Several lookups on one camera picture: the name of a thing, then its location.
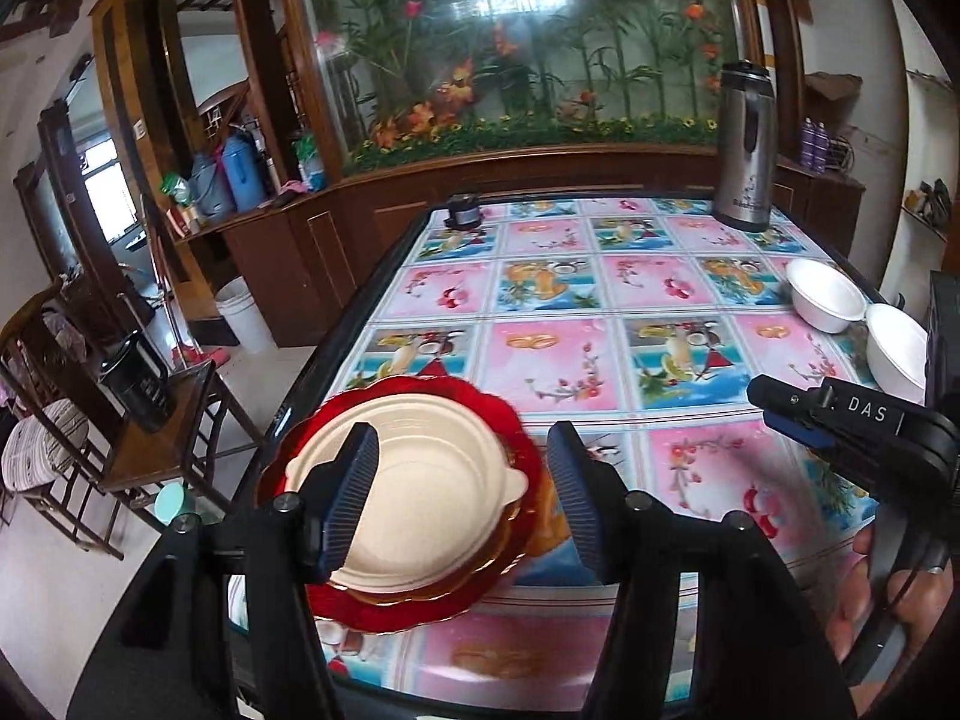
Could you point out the teal cup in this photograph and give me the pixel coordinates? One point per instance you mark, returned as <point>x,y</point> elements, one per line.
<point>174,502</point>

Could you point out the glass artificial flower display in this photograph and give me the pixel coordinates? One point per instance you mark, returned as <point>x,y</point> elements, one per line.
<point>525,52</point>

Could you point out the dark shoes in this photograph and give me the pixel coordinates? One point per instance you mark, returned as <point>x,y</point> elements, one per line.
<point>930,202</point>

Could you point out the brown wooden cabinet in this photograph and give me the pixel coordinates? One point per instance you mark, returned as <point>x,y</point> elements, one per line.
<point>360,225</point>

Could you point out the red mop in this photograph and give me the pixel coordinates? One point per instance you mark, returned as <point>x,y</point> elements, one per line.
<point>202,356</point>

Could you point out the green white plastic bag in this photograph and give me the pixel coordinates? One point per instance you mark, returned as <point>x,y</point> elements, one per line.
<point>311,165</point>

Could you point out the wooden armchair striped cushion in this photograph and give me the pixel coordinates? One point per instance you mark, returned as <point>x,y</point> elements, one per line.
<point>45,435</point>

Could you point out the white plastic bowl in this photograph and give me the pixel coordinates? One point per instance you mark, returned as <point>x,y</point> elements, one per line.
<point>896,352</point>
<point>825,296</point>

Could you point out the black kettle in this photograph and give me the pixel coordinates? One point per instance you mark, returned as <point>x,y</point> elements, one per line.
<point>139,390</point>

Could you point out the pink cloth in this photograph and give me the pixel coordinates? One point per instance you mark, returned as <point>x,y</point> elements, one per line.
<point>296,187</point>

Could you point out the person's right hand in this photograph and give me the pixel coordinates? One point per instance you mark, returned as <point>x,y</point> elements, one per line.
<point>851,592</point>

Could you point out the steel thermos jug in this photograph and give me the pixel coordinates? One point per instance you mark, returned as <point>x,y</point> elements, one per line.
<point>742,165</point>

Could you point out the red white carton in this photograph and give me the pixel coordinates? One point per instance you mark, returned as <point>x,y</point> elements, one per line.
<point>184,221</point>

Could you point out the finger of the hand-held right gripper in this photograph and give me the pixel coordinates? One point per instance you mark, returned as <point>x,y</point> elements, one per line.
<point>780,394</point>
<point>799,431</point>

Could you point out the brown wooden wall shelf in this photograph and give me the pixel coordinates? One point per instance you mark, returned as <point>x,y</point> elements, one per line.
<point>832,86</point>

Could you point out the black dining table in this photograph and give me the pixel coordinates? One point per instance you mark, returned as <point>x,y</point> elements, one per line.
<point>369,292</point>

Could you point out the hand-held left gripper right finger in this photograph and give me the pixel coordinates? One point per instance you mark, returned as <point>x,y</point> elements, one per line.
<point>585,502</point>

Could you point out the large red glass plate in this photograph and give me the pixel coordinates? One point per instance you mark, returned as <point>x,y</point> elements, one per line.
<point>375,613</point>

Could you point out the green snack packet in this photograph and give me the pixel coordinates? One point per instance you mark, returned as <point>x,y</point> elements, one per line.
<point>176,187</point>

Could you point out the small black round device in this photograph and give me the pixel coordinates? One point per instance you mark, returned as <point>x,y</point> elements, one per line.
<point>463,211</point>

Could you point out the purple bottle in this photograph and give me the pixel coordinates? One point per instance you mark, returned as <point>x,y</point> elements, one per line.
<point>808,146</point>
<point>821,148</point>

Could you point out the small black case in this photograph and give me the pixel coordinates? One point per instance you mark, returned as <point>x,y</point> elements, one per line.
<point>286,199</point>

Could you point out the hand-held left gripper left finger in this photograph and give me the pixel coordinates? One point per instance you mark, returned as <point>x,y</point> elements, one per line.
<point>349,495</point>

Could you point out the white plastic bucket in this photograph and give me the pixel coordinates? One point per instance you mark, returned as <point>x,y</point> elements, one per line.
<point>244,315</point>

